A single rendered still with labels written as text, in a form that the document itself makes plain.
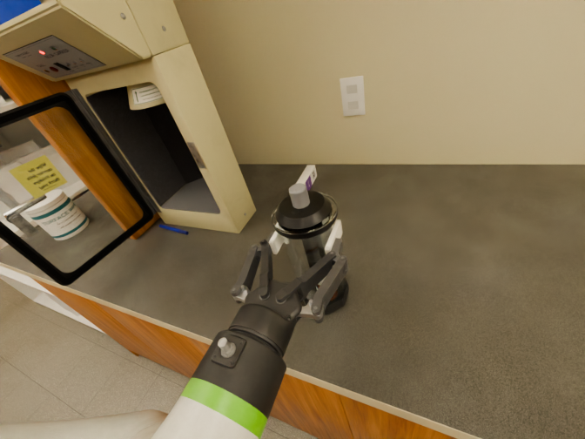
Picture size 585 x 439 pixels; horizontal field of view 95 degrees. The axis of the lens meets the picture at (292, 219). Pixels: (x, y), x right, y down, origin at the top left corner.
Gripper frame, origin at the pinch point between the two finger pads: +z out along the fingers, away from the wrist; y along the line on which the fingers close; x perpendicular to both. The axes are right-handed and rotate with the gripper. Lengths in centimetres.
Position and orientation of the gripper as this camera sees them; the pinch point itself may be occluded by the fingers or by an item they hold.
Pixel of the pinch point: (308, 233)
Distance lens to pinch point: 46.2
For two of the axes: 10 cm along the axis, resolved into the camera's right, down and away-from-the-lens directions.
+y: -9.0, -0.7, 4.2
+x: 2.2, 7.6, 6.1
